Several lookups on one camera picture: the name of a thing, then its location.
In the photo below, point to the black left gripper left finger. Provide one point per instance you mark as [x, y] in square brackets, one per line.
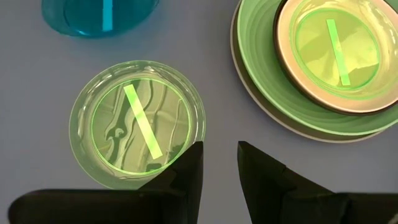
[124, 208]

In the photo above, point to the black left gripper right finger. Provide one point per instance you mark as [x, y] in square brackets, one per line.
[295, 202]

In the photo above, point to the clear green plastic plate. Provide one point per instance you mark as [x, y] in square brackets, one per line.
[136, 124]
[339, 49]

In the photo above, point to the opaque green plate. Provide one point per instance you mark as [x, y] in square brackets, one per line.
[261, 62]

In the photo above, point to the cream plate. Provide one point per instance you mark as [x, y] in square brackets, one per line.
[284, 53]

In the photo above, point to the clear blue plastic plate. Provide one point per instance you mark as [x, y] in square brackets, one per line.
[93, 18]

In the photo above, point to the large grey plate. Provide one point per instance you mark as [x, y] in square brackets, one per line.
[311, 136]

